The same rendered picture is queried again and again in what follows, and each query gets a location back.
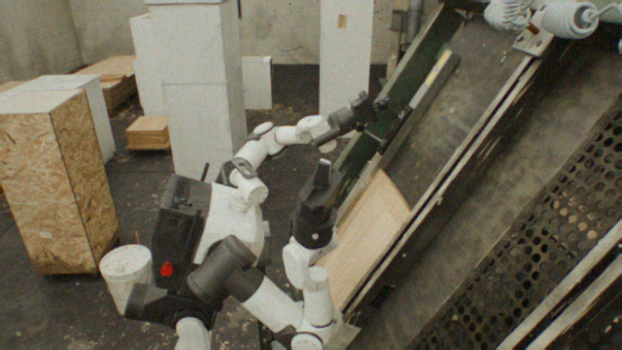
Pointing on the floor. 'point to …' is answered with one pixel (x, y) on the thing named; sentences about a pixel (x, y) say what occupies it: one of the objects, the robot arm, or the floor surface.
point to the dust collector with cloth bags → (402, 33)
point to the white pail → (125, 271)
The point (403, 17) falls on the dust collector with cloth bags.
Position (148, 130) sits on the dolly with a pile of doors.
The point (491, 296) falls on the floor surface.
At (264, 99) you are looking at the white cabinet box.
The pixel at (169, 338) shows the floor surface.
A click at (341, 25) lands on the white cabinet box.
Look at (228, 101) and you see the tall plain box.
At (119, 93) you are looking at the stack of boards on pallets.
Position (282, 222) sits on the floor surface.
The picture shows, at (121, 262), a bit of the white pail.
